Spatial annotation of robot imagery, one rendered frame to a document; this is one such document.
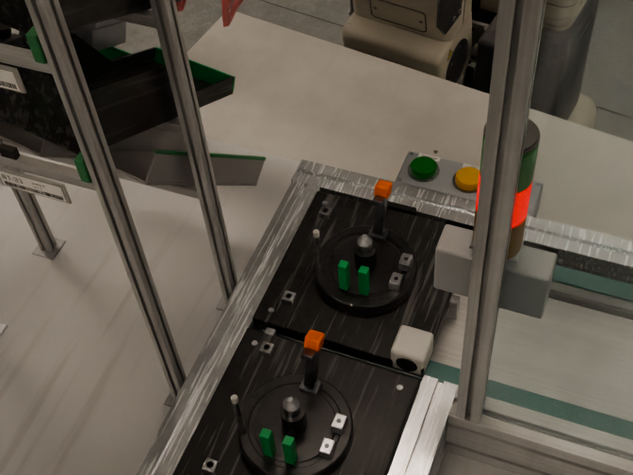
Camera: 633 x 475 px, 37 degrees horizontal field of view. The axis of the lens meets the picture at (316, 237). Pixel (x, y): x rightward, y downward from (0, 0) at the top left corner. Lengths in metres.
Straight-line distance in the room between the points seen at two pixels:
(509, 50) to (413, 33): 1.18
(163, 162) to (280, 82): 0.61
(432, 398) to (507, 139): 0.50
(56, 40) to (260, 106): 0.88
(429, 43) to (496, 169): 1.07
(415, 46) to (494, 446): 0.91
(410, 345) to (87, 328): 0.50
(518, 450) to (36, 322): 0.73
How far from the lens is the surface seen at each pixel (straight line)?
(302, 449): 1.15
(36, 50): 0.89
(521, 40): 0.73
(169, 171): 1.18
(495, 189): 0.86
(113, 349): 1.42
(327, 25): 3.23
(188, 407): 1.24
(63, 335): 1.46
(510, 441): 1.21
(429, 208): 1.39
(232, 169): 1.31
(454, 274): 1.01
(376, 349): 1.23
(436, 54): 1.87
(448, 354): 1.29
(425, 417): 1.20
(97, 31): 1.27
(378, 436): 1.17
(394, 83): 1.72
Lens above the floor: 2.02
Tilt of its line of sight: 51 degrees down
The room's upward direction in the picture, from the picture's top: 6 degrees counter-clockwise
